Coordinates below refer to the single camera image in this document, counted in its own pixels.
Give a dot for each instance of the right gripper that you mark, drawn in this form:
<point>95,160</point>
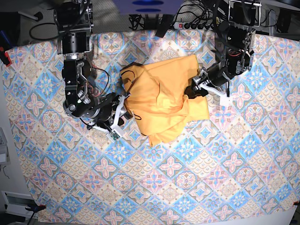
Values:
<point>102,115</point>

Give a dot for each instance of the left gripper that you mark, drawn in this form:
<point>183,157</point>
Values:
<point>215,76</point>

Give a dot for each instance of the yellow T-shirt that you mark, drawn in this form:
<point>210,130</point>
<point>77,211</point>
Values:
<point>157,99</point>

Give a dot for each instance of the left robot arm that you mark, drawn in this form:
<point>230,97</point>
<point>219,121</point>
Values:
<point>235,45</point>

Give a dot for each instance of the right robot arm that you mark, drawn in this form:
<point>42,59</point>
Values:
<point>74,21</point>

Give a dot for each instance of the white power strip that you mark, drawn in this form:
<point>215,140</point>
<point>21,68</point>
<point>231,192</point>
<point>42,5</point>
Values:
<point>190,26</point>

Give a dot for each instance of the patterned tile tablecloth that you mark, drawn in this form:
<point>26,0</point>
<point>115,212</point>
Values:
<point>244,161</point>

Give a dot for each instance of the red clamp left top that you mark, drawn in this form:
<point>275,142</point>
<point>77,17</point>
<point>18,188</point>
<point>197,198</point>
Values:
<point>5,58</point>

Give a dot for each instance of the white box left edge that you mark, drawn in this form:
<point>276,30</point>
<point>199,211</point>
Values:
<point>4,154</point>

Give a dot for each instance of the black orange clamp bottom left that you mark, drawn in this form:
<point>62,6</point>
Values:
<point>35,208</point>

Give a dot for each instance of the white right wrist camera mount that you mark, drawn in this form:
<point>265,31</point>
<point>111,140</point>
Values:
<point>114,132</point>

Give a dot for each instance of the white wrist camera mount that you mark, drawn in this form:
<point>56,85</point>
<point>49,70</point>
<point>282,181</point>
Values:
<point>225,99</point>
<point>114,132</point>

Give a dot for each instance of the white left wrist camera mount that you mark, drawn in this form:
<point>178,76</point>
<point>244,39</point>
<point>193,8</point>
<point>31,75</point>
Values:
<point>225,99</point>

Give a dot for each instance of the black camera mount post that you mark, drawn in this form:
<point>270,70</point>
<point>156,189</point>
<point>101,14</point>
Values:
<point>164,25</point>

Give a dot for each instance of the purple base plate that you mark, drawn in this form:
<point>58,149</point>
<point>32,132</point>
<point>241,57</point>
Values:
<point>130,7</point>

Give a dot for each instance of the white rail bottom left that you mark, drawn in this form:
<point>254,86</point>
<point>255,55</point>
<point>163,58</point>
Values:
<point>15,203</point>

